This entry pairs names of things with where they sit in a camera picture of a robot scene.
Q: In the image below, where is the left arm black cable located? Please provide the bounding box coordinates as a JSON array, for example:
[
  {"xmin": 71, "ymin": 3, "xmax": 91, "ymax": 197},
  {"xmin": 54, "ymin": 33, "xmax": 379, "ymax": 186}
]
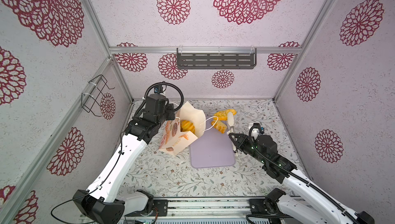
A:
[{"xmin": 50, "ymin": 131, "xmax": 124, "ymax": 224}]

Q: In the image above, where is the black wire wall rack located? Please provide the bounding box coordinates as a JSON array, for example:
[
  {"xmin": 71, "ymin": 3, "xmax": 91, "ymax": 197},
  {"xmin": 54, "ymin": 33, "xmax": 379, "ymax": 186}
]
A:
[{"xmin": 80, "ymin": 74, "xmax": 115, "ymax": 118}]

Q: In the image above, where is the lavender tray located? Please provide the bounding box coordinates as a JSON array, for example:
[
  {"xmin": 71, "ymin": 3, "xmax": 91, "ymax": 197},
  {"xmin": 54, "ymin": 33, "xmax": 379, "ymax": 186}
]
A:
[{"xmin": 189, "ymin": 116, "xmax": 236, "ymax": 168}]

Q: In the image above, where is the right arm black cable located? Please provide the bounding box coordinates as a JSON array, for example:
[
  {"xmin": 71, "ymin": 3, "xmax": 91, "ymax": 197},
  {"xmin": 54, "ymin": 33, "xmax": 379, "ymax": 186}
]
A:
[{"xmin": 248, "ymin": 125, "xmax": 362, "ymax": 224}]

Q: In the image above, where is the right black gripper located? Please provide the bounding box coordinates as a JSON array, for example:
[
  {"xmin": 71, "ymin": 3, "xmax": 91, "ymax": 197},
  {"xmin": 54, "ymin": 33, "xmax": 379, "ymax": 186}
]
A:
[{"xmin": 229, "ymin": 132, "xmax": 267, "ymax": 167}]

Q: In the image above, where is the floral table mat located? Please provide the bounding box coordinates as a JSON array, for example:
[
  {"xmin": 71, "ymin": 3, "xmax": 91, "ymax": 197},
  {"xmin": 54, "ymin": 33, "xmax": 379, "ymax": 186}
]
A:
[{"xmin": 118, "ymin": 100, "xmax": 302, "ymax": 197}]

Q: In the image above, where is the oval golden bread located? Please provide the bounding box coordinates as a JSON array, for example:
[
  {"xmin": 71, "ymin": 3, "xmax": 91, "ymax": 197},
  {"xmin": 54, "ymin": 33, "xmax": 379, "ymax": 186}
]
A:
[{"xmin": 214, "ymin": 109, "xmax": 237, "ymax": 121}]

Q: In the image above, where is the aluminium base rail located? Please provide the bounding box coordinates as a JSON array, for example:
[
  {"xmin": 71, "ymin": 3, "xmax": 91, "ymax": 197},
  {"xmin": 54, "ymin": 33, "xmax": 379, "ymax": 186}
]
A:
[{"xmin": 79, "ymin": 197, "xmax": 339, "ymax": 220}]

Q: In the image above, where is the grey wall shelf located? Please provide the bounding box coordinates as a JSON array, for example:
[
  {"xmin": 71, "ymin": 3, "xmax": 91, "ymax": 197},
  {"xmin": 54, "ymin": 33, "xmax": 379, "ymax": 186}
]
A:
[{"xmin": 176, "ymin": 48, "xmax": 257, "ymax": 70}]

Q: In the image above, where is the small yellow croissant piece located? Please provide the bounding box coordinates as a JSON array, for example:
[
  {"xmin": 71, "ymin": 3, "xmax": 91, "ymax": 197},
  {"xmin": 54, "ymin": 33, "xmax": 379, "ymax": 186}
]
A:
[{"xmin": 180, "ymin": 120, "xmax": 195, "ymax": 133}]

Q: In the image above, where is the printed paper bag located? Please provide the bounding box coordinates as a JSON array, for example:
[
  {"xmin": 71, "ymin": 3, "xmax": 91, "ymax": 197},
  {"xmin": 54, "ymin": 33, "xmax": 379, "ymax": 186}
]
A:
[{"xmin": 158, "ymin": 102, "xmax": 218, "ymax": 156}]

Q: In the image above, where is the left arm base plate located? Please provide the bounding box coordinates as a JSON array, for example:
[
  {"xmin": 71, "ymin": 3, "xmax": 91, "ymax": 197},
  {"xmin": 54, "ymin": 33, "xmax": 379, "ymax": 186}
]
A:
[{"xmin": 124, "ymin": 199, "xmax": 169, "ymax": 217}]

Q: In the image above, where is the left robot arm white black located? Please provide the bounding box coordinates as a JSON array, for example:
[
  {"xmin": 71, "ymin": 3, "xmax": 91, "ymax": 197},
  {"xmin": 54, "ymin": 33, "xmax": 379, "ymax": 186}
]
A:
[{"xmin": 72, "ymin": 82, "xmax": 184, "ymax": 224}]

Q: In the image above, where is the flaky yellow pastry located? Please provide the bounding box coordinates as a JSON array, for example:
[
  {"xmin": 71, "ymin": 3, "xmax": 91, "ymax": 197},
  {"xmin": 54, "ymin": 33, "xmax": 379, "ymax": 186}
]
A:
[{"xmin": 211, "ymin": 120, "xmax": 227, "ymax": 134}]

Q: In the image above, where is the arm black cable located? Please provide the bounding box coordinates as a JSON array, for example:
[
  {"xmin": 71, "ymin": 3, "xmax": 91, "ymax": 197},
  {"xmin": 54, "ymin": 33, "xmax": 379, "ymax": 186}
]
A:
[
  {"xmin": 248, "ymin": 125, "xmax": 362, "ymax": 224},
  {"xmin": 50, "ymin": 131, "xmax": 124, "ymax": 224}
]

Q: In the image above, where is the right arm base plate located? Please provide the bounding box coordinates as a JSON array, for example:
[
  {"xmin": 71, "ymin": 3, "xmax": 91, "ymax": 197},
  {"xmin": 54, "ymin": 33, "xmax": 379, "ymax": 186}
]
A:
[{"xmin": 249, "ymin": 188, "xmax": 286, "ymax": 215}]

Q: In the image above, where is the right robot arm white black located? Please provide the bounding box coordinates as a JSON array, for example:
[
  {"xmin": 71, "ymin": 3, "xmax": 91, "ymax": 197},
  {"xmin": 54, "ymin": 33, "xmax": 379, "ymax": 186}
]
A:
[{"xmin": 228, "ymin": 123, "xmax": 375, "ymax": 224}]

